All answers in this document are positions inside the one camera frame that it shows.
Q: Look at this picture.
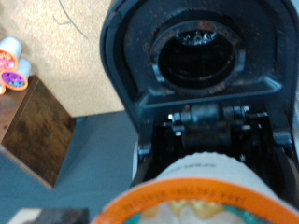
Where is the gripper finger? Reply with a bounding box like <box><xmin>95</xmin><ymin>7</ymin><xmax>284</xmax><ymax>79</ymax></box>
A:
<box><xmin>6</xmin><ymin>207</ymin><xmax>91</xmax><ymax>224</ymax></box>

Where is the orange-rimmed coffee pod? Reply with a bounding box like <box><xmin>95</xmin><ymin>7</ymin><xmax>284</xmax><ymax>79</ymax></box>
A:
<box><xmin>90</xmin><ymin>151</ymin><xmax>299</xmax><ymax>224</ymax></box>

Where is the black Keurig coffee machine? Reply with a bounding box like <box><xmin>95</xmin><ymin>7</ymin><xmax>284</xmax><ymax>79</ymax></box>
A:
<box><xmin>99</xmin><ymin>0</ymin><xmax>299</xmax><ymax>206</ymax></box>

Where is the brown wooden box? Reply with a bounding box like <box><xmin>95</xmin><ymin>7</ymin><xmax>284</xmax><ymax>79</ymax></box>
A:
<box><xmin>0</xmin><ymin>74</ymin><xmax>77</xmax><ymax>190</ymax></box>

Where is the pink-lidded coffee pod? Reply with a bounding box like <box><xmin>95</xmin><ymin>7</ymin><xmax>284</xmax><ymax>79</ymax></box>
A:
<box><xmin>0</xmin><ymin>36</ymin><xmax>23</xmax><ymax>73</ymax></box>

